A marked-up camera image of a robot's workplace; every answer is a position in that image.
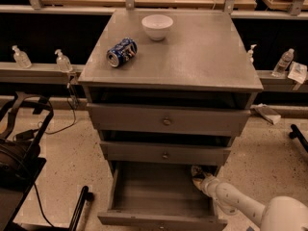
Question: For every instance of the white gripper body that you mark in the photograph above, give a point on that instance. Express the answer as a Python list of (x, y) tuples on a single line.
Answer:
[(207, 183)]

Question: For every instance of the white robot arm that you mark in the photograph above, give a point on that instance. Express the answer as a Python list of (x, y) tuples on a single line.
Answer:
[(282, 213)]

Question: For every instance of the grey open bottom drawer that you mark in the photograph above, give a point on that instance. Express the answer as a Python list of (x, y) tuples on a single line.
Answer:
[(159, 196)]

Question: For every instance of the grey top drawer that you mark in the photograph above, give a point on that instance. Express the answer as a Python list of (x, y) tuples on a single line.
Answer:
[(164, 119)]

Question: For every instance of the grey middle drawer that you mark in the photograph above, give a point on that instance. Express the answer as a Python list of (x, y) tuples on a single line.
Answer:
[(164, 153)]

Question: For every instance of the grey wooden drawer cabinet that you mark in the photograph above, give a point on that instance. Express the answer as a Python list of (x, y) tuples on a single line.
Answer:
[(201, 63)]

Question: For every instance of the black tube leg bottom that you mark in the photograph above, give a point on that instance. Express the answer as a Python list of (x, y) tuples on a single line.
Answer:
[(85, 196)]

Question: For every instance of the blue pepsi can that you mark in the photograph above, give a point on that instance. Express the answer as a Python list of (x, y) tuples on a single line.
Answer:
[(122, 52)]

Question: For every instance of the grey block on floor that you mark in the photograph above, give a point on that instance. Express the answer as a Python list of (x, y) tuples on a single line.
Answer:
[(268, 113)]

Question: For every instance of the black caster leg right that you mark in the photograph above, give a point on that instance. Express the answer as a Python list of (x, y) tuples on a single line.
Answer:
[(296, 134)]

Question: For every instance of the small pump bottle right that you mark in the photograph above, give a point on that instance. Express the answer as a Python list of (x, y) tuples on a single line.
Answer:
[(250, 52)]

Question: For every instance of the clear plastic water bottle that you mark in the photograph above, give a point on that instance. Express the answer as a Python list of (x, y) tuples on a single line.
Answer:
[(283, 63)]

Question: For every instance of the white plastic packet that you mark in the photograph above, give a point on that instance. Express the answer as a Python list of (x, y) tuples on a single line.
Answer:
[(298, 72)]

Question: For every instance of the white ceramic bowl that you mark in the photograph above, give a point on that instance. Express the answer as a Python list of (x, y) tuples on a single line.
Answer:
[(157, 26)]

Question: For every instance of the clear pump bottle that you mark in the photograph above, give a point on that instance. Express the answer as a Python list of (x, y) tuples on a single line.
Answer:
[(21, 57), (63, 61)]

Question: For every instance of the clear pump bottle far left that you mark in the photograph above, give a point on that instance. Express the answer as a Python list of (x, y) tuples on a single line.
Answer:
[(21, 57)]

